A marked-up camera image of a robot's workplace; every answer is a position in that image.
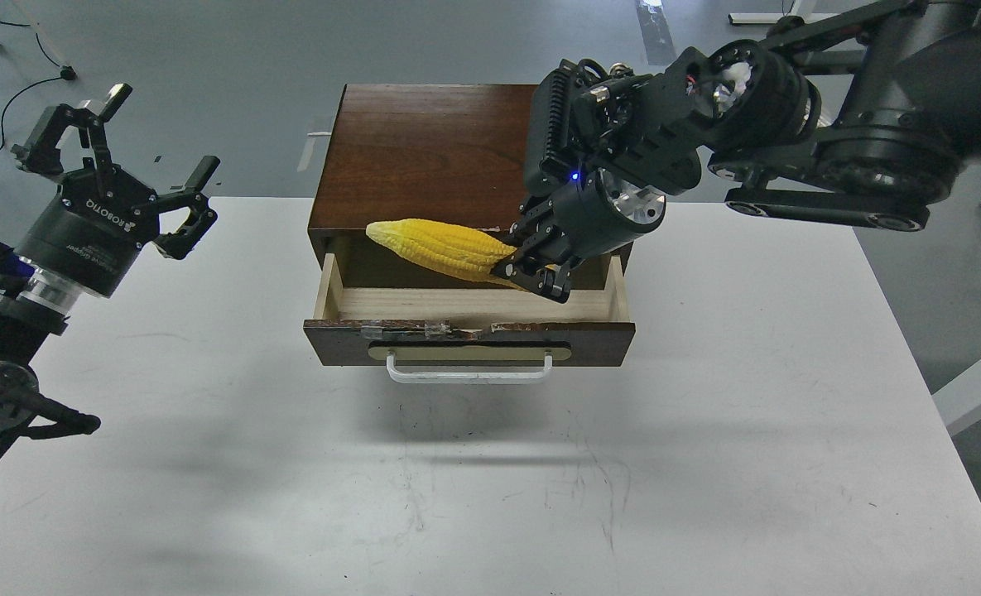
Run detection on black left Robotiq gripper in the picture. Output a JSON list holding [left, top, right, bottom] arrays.
[[12, 83, 221, 299]]

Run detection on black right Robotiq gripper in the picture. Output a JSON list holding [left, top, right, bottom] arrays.
[[490, 170, 667, 303]]

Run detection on yellow corn cob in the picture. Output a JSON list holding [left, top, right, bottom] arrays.
[[365, 219, 520, 290]]

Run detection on wooden drawer with dark front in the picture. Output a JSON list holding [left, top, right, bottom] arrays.
[[302, 246, 637, 368]]

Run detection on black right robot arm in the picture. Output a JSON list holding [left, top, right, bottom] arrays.
[[490, 1, 981, 303]]

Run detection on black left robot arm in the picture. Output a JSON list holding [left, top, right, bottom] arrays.
[[0, 84, 220, 460]]

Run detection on dark wooden cabinet box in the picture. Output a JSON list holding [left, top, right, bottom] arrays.
[[307, 84, 634, 291]]

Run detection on white desk foot bar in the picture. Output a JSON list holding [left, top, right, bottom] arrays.
[[726, 0, 837, 26]]

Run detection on black cable on floor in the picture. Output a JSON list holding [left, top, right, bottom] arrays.
[[0, 0, 78, 157]]

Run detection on white metal drawer handle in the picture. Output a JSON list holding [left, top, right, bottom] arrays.
[[387, 353, 554, 385]]

